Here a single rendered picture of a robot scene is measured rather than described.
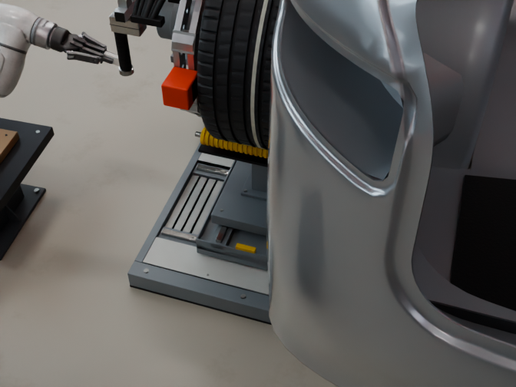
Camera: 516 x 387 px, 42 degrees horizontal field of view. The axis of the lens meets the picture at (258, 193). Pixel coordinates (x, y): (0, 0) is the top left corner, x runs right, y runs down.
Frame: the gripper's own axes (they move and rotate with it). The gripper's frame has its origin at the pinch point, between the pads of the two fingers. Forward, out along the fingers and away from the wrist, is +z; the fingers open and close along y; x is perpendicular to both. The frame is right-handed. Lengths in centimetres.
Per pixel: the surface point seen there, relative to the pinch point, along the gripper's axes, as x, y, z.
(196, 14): -39.6, -17.7, 24.7
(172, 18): -23.5, -1.2, 15.6
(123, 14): -29.9, -15.8, 5.1
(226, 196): 36, -7, 49
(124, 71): -8.4, -13.3, 7.0
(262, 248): 40, -21, 66
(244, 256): 41, -25, 61
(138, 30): -25.4, -14.3, 9.5
